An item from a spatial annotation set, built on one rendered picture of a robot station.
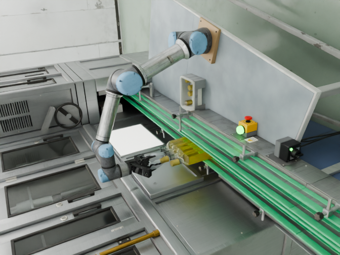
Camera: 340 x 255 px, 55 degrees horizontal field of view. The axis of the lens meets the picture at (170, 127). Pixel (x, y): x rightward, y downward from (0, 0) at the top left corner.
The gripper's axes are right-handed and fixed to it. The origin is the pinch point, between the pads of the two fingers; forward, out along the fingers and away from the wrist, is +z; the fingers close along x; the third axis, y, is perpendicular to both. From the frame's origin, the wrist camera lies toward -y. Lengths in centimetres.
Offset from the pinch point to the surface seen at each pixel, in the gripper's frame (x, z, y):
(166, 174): 12.6, 4.1, 3.4
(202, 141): -6.4, 24.3, -3.1
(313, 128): -14, 78, -33
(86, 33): -11, 60, 380
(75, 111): 2, -24, 104
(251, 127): -21, 39, -26
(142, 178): 12.0, -10.5, 5.5
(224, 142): -13.7, 26.2, -21.5
